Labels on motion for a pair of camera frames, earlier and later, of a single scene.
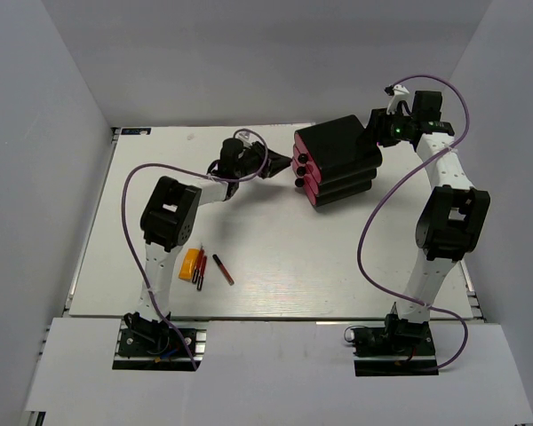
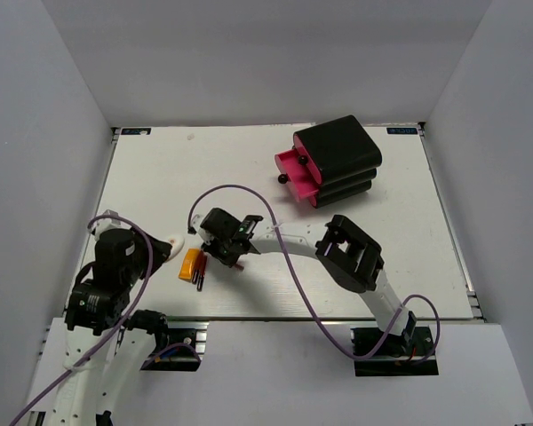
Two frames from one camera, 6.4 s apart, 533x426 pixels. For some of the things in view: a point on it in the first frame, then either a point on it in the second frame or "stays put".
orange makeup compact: [188, 264] stays put
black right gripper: [377, 126] -> [210, 247]
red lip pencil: [202, 272] stays put
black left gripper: [276, 163] -> [159, 250]
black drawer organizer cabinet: [344, 166] stays put
